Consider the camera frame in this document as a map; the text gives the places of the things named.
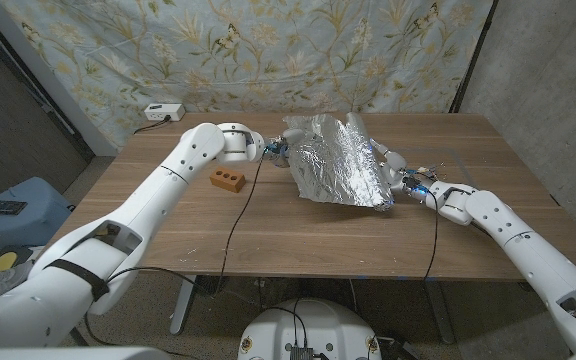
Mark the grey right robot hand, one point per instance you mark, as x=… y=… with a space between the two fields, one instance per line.
x=400 y=172

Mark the black backdrop pole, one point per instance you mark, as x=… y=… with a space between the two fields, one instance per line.
x=473 y=55

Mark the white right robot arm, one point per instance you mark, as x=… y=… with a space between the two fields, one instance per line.
x=528 y=245

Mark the crinkled aluminum foil sheet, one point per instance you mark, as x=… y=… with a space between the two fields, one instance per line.
x=338 y=165

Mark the black box under table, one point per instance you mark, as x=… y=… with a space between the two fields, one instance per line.
x=400 y=350

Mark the grey metal table leg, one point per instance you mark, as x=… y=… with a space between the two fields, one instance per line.
x=183 y=310
x=440 y=315

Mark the floral printed backdrop cloth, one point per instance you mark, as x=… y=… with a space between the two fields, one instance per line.
x=268 y=50

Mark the black flat device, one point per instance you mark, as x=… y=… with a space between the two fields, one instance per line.
x=7 y=207

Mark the black round fan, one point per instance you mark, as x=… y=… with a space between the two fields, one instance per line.
x=208 y=286

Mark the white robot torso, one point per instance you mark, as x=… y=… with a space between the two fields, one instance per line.
x=313 y=325

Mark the white power strip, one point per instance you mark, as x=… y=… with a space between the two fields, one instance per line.
x=164 y=112

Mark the grey wall post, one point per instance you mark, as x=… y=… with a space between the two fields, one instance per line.
x=43 y=70

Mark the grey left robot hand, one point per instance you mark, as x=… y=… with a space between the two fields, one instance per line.
x=283 y=147

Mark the blue plastic container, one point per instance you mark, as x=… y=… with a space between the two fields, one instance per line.
x=28 y=220

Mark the orange toy brick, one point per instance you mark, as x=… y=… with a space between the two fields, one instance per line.
x=228 y=181

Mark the black slipper yellow insole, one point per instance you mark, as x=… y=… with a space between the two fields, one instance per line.
x=2 y=261

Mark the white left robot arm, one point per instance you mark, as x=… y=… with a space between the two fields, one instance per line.
x=143 y=215

